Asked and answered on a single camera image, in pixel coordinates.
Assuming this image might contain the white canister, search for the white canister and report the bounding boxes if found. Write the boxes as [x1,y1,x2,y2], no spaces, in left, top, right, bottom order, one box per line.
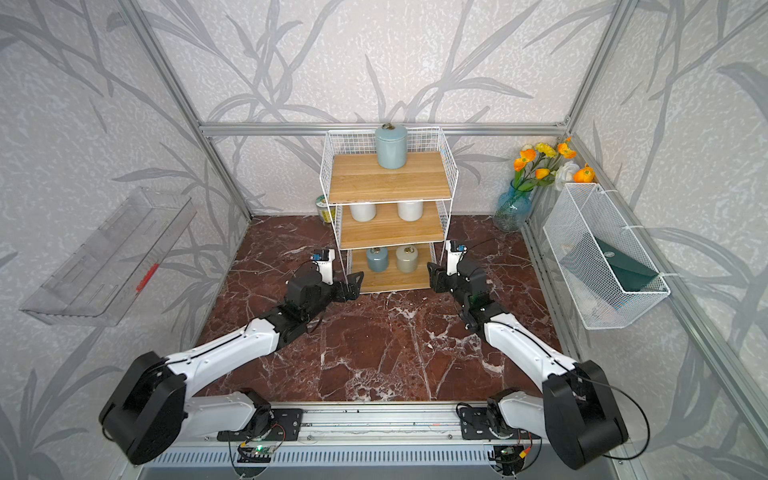
[397,201,424,222]
[349,203,377,223]

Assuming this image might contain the white wire shelf rack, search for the white wire shelf rack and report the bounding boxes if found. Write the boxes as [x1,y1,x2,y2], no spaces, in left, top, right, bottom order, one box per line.
[319,126,459,294]

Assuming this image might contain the tall light blue canister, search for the tall light blue canister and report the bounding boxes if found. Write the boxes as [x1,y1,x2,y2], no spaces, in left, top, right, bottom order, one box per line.
[375,123,407,170]

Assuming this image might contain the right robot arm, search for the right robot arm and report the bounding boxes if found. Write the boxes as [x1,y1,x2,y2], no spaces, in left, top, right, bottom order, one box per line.
[427,260,629,470]

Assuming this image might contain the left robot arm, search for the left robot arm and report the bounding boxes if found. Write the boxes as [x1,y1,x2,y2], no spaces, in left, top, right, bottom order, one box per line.
[99,264,364,465]

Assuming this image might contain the small blue-grey canister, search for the small blue-grey canister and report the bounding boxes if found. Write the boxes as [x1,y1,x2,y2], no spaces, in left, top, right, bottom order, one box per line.
[366,247,389,273]

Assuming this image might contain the small sage green canister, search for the small sage green canister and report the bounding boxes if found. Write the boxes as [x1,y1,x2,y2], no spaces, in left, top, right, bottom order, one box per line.
[396,245,419,274]

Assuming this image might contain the blue glass vase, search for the blue glass vase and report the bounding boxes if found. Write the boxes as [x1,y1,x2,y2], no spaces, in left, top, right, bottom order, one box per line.
[493,182,533,233]

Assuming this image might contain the orange yellow artificial flowers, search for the orange yellow artificial flowers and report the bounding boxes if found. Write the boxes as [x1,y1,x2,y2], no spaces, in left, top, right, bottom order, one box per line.
[510,137,597,192]

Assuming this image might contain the red marker pen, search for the red marker pen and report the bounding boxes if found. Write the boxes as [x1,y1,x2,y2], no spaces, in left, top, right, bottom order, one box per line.
[136,263,159,294]

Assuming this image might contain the aluminium front rail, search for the aluminium front rail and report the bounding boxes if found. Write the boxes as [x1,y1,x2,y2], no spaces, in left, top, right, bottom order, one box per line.
[124,400,632,449]

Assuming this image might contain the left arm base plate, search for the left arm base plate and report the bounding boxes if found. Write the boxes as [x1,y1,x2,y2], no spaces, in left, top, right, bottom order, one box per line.
[216,408,304,443]

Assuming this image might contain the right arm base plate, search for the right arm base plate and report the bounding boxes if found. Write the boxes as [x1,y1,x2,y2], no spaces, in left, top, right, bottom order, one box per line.
[455,402,541,443]

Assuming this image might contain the white wire wall basket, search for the white wire wall basket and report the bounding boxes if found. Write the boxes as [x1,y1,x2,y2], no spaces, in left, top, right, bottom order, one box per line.
[544,183,670,330]

